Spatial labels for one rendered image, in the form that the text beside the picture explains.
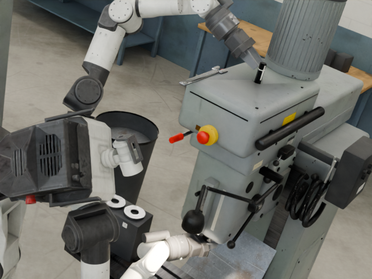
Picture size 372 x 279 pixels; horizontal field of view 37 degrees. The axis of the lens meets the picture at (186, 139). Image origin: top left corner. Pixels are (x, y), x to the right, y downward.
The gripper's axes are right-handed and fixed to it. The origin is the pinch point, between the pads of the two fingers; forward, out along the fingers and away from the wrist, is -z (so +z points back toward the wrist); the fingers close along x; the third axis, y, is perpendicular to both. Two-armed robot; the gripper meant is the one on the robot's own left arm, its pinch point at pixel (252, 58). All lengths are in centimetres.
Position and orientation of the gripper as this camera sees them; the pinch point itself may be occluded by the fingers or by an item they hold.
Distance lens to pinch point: 180.3
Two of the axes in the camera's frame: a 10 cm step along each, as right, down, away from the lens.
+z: -6.6, -7.5, -0.2
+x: -3.8, 3.6, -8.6
